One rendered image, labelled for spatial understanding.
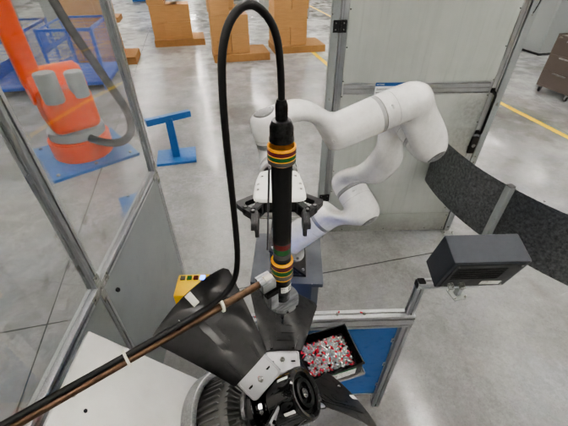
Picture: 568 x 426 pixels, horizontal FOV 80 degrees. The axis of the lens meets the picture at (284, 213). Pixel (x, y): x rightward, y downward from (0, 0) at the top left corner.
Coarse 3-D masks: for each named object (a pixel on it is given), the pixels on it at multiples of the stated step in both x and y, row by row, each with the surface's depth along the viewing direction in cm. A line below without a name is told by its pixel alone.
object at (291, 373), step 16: (272, 384) 80; (288, 384) 76; (304, 384) 81; (256, 400) 80; (272, 400) 77; (288, 400) 75; (304, 400) 79; (256, 416) 78; (288, 416) 75; (304, 416) 74
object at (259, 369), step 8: (264, 360) 80; (256, 368) 79; (264, 368) 80; (272, 368) 80; (248, 376) 78; (256, 376) 79; (264, 376) 79; (272, 376) 80; (240, 384) 78; (248, 384) 78; (256, 384) 79; (264, 384) 79; (248, 392) 78; (256, 392) 78
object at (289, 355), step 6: (270, 354) 91; (276, 354) 91; (282, 354) 91; (288, 354) 91; (294, 354) 91; (276, 360) 89; (288, 360) 89; (282, 366) 88; (288, 366) 88; (294, 366) 88
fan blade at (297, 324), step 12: (252, 300) 104; (300, 300) 109; (264, 312) 101; (300, 312) 104; (312, 312) 106; (264, 324) 98; (276, 324) 98; (288, 324) 98; (300, 324) 100; (264, 336) 94; (276, 336) 94; (288, 336) 95; (300, 336) 95; (276, 348) 91; (288, 348) 91; (300, 348) 92
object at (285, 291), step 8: (280, 104) 45; (280, 112) 46; (272, 120) 47; (280, 120) 46; (288, 120) 47; (272, 128) 47; (280, 128) 46; (288, 128) 47; (272, 136) 48; (280, 136) 47; (288, 136) 47; (272, 144) 48; (280, 144) 48; (288, 144) 48; (280, 288) 68; (288, 288) 68; (280, 296) 69; (288, 296) 70
